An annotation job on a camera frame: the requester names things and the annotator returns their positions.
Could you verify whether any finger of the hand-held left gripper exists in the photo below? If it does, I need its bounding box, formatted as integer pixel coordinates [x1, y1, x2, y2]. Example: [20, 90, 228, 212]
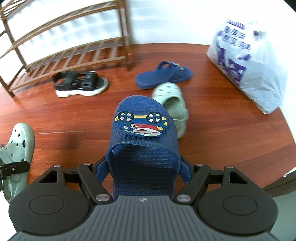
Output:
[0, 161, 30, 181]

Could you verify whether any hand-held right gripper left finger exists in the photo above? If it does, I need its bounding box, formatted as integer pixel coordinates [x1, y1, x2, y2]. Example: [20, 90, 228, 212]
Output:
[38, 155, 113, 204]

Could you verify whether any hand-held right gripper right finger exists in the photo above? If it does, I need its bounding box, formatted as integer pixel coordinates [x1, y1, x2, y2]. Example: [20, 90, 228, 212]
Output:
[174, 159, 249, 204]

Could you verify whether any pale green clog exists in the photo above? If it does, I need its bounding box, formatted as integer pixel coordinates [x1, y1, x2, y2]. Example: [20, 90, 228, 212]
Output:
[0, 123, 36, 202]
[152, 82, 189, 139]

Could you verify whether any blue slide slipper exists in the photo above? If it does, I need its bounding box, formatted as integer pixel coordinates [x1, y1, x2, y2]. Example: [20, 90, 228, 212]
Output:
[106, 95, 181, 200]
[135, 61, 193, 90]

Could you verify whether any black sport sandal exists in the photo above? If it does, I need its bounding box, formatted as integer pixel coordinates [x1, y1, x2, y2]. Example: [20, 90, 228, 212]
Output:
[52, 70, 109, 98]

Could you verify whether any wooden shoe rack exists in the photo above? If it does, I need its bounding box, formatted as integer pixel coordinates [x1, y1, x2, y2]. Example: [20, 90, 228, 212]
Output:
[0, 0, 133, 98]

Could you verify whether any white printed plastic bag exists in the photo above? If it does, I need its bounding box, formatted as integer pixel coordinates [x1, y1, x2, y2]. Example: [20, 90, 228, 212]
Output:
[206, 19, 289, 115]

